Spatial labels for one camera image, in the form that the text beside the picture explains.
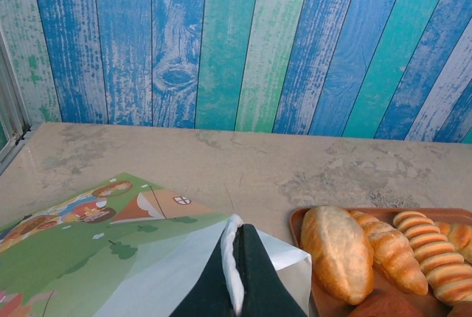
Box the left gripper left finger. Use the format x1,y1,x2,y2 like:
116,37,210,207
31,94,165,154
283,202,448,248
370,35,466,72
168,234,234,317

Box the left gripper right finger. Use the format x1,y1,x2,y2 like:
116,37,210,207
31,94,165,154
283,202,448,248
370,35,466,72
235,223,309,317

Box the pale oval bread roll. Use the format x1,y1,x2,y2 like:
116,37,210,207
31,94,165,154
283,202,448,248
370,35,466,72
300,205,375,306

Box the white printed paper bag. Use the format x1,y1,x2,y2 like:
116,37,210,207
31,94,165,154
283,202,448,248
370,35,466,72
0,172,313,317

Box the reddish brown bread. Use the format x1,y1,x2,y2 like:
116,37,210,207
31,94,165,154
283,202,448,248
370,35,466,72
346,289,425,317

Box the golden croissant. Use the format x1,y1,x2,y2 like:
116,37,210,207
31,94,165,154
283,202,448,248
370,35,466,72
348,209,430,295

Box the brown plastic tray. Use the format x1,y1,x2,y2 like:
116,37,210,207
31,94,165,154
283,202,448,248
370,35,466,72
289,206,472,317

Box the ridged golden bread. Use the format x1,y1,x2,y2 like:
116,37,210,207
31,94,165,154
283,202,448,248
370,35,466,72
392,210,472,305

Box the dark brown bread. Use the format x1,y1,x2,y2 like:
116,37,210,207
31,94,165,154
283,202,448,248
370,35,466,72
445,300,472,317

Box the small golden bread roll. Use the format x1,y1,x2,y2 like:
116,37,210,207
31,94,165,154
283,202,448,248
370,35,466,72
434,221,472,256

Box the aluminium table edge rail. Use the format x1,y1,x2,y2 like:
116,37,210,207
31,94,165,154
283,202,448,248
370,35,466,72
0,127,36,176

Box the aluminium corner post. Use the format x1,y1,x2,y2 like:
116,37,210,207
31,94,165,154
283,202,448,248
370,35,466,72
0,25,29,148

